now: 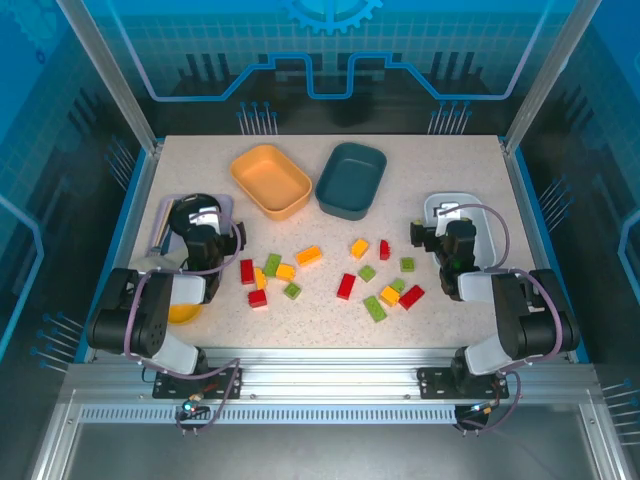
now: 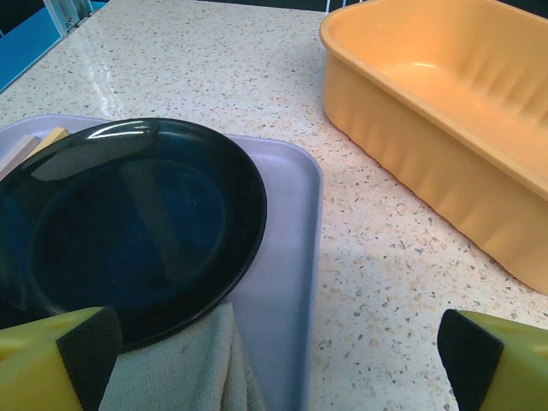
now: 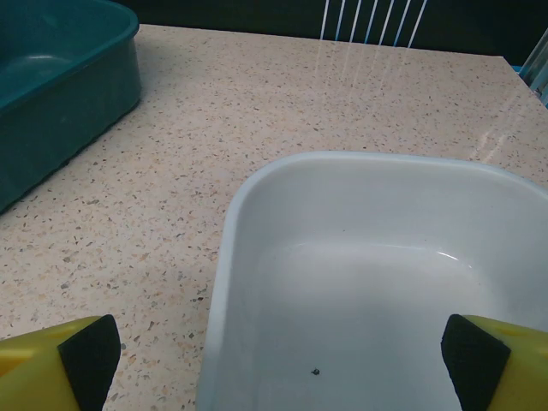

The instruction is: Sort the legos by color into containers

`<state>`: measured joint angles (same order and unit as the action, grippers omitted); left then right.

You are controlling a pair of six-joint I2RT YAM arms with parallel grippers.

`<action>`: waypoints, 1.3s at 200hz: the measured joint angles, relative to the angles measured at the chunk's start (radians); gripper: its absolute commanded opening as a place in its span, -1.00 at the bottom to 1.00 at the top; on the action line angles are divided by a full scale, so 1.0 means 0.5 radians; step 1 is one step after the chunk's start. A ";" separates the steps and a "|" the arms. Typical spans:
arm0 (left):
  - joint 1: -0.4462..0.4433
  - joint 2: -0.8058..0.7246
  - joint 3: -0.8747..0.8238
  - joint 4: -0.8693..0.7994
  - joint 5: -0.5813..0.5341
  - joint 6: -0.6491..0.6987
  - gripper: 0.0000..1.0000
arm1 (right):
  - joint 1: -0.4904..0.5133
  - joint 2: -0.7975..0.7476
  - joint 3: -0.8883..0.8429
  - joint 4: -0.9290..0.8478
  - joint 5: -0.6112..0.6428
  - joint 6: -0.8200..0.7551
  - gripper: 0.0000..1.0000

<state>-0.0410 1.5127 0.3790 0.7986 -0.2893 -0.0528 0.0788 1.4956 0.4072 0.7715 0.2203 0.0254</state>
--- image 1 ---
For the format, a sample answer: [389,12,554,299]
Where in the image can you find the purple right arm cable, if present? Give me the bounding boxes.
[438,202,564,435]

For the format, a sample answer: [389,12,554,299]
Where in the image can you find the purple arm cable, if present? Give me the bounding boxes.
[122,209,246,437]
[438,202,564,435]

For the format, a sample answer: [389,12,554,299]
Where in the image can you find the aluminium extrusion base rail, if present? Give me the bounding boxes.
[64,347,601,407]

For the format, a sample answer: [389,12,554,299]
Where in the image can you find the long green lego brick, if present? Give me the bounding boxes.
[362,295,389,324]

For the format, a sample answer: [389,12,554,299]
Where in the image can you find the grey slotted cable duct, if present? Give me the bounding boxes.
[78,405,459,426]

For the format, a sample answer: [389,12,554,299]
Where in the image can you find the aluminium frame post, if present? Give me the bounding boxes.
[499,0,605,156]
[55,0,165,155]

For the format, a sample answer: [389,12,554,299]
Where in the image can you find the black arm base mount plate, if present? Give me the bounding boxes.
[152,366,245,400]
[417,366,511,400]

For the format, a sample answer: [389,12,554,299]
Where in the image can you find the white plastic container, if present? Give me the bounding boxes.
[423,192,499,274]

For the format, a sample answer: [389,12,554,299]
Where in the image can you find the beige wooden utensil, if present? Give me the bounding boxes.
[153,198,176,249]

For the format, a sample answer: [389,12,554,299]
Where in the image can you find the black round plate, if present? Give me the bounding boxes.
[168,193,221,236]

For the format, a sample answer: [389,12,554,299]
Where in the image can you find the orange plastic container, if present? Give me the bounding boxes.
[229,143,314,222]

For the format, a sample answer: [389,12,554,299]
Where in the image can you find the yellow plastic bowl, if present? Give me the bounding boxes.
[167,302,204,326]

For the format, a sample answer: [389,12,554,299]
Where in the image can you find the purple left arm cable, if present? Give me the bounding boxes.
[122,209,246,437]

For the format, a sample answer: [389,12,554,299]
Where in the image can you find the dark teal plastic container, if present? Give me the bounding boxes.
[314,141,388,222]

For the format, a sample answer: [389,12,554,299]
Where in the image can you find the small led connector module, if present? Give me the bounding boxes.
[453,399,501,435]
[174,394,211,437]

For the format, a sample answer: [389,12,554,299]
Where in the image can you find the lavender plastic tray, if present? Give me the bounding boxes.
[147,193,235,271]

